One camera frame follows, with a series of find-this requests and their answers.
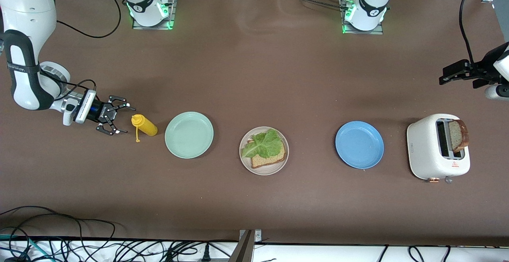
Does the yellow squeeze bottle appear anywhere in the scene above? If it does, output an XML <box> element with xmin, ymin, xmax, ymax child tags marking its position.
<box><xmin>131</xmin><ymin>114</ymin><xmax>158</xmax><ymax>143</ymax></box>

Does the green lettuce leaf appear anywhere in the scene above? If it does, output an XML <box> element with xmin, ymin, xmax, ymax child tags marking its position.
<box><xmin>241</xmin><ymin>128</ymin><xmax>284</xmax><ymax>159</ymax></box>

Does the light bread slice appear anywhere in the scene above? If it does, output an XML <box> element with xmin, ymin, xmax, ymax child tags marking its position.
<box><xmin>249</xmin><ymin>137</ymin><xmax>287</xmax><ymax>169</ymax></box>

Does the mint green plate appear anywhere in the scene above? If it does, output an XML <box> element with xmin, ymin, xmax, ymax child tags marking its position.
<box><xmin>165</xmin><ymin>112</ymin><xmax>214</xmax><ymax>159</ymax></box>

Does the blue plate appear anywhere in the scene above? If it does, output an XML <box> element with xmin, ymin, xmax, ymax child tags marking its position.
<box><xmin>335</xmin><ymin>121</ymin><xmax>385</xmax><ymax>170</ymax></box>

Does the beige plate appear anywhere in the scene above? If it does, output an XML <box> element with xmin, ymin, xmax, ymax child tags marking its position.
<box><xmin>239</xmin><ymin>126</ymin><xmax>289</xmax><ymax>176</ymax></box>

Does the dark crust bread slice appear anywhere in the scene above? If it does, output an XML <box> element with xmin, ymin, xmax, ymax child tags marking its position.
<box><xmin>448</xmin><ymin>120</ymin><xmax>469</xmax><ymax>153</ymax></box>

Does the white toaster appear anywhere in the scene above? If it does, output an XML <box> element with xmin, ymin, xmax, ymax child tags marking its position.
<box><xmin>406</xmin><ymin>113</ymin><xmax>471</xmax><ymax>184</ymax></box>

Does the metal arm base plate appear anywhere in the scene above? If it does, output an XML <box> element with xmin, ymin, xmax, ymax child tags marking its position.
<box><xmin>132</xmin><ymin>0</ymin><xmax>175</xmax><ymax>30</ymax></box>
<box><xmin>341</xmin><ymin>0</ymin><xmax>384</xmax><ymax>35</ymax></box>

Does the black looped cable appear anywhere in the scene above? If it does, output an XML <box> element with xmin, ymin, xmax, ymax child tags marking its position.
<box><xmin>0</xmin><ymin>206</ymin><xmax>116</xmax><ymax>250</ymax></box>

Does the tangled black cable bundle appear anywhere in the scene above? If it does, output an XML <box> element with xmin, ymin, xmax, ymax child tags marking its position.
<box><xmin>48</xmin><ymin>236</ymin><xmax>239</xmax><ymax>262</ymax></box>

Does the teal cable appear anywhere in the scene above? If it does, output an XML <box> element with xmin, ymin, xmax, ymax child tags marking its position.
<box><xmin>0</xmin><ymin>234</ymin><xmax>44</xmax><ymax>262</ymax></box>

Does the grey metal post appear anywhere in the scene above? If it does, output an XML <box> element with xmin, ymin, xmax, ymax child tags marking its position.
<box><xmin>229</xmin><ymin>230</ymin><xmax>255</xmax><ymax>262</ymax></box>

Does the small metal bracket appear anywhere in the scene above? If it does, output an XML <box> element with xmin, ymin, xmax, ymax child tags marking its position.
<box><xmin>239</xmin><ymin>229</ymin><xmax>262</xmax><ymax>243</ymax></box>

